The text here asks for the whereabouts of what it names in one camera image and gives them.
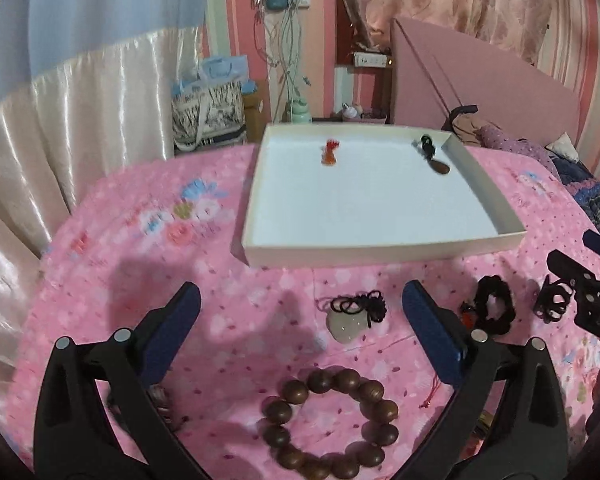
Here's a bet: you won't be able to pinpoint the black scrunchie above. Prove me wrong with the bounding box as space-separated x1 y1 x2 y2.
472 276 517 336

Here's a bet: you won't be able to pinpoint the brown wooden bead bracelet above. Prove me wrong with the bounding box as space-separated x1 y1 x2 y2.
259 367 400 479

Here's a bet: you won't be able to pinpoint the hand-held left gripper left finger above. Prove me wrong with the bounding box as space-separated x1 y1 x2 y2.
32 281 216 480

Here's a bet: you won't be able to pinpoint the brown pendant with black cord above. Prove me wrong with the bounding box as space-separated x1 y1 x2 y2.
412 134 452 177

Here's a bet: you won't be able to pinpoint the dark blue patterned cloth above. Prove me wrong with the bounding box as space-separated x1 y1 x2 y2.
545 155 600 241

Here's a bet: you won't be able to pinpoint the pink headboard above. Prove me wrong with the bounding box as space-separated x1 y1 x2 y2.
390 16 581 148

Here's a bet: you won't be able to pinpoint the blue sheer curtain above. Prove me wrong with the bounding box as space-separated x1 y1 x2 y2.
0 0 211 111

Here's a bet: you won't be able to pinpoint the hanging charging cables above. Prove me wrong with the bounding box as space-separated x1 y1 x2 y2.
265 7 311 111

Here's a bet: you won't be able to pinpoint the white shallow box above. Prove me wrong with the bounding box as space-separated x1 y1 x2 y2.
230 122 527 269

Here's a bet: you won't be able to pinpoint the cream satin curtain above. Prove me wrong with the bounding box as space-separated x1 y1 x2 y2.
0 25 206 411

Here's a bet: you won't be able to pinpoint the red knotted cord charm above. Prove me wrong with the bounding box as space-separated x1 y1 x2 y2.
419 300 481 409

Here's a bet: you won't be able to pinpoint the printed tote bag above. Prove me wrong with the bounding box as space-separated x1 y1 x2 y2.
171 80 248 153

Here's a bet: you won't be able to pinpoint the white pillow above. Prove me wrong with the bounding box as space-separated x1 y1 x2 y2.
547 132 578 161

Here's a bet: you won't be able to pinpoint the purple dotted cloth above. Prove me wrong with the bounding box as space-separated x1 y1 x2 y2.
475 122 561 176

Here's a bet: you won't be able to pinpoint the pink floral blanket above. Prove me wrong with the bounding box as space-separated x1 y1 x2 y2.
15 140 600 480

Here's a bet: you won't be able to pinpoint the patterned bead bracelet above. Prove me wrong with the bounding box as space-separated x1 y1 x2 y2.
107 382 186 431

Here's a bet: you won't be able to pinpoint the jade pendant with black cord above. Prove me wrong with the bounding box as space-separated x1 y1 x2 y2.
316 290 387 345

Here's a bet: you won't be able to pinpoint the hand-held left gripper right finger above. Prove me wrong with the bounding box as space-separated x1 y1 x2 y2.
401 280 570 480

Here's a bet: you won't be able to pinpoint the black hanger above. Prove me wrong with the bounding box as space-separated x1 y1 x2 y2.
442 105 479 131

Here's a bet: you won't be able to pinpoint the white power strip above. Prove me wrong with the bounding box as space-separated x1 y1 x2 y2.
354 51 393 67

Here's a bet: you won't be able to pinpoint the brown cardboard box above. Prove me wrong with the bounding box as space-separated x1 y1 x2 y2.
243 95 268 143

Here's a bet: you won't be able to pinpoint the blue gift bag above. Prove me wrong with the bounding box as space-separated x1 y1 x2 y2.
200 55 248 83

